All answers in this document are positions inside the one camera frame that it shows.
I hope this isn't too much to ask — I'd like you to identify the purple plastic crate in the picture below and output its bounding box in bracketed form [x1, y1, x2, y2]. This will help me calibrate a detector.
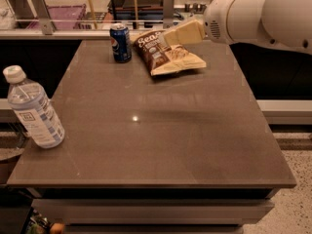
[25, 3, 88, 30]

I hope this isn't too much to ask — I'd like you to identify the grey metal rail bracket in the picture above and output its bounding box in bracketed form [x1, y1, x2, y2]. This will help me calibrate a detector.
[163, 0, 175, 28]
[31, 0, 55, 35]

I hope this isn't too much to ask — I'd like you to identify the grey table drawer front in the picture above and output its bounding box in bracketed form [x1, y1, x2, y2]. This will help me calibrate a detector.
[32, 199, 274, 225]

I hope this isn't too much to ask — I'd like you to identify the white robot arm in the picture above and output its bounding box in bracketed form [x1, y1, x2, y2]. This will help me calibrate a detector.
[159, 0, 312, 55]

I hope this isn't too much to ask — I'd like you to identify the blue pepsi can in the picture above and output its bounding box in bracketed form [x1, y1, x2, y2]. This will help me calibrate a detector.
[109, 22, 132, 63]

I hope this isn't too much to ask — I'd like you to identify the grey metal rail bracket left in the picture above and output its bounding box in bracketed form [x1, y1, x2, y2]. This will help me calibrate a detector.
[31, 0, 55, 35]

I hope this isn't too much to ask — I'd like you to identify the clear plastic water bottle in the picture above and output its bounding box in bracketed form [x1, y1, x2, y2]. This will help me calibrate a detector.
[3, 65, 65, 148]

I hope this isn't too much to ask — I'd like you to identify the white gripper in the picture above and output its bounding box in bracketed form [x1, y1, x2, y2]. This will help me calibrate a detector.
[161, 0, 252, 47]

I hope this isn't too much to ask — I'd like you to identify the brown sea salt chip bag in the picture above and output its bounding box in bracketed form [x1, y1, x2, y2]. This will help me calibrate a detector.
[130, 30, 207, 76]

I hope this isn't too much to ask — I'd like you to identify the grey metal rail bracket middle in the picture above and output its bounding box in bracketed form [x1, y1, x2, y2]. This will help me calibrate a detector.
[163, 0, 175, 28]

